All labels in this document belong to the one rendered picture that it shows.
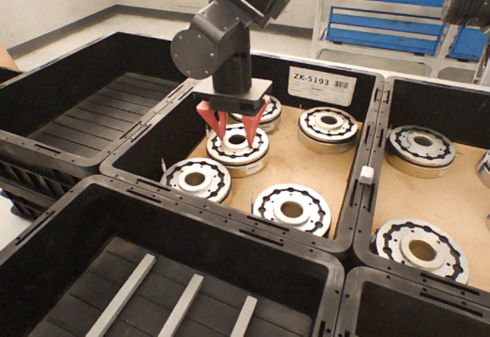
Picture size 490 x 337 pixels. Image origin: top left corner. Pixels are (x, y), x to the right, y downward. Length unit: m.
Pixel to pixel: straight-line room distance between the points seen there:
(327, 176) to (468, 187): 0.22
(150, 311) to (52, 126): 0.44
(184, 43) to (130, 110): 0.37
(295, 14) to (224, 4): 3.03
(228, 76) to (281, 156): 0.18
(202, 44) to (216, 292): 0.28
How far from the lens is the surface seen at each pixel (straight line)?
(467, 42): 2.53
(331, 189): 0.52
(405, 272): 0.33
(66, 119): 0.74
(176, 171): 0.50
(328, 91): 0.65
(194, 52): 0.37
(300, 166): 0.54
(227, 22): 0.37
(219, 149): 0.52
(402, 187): 0.56
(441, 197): 0.57
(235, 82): 0.45
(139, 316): 0.41
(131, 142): 0.45
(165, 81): 0.81
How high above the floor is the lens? 1.19
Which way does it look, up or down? 40 degrees down
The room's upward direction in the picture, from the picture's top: straight up
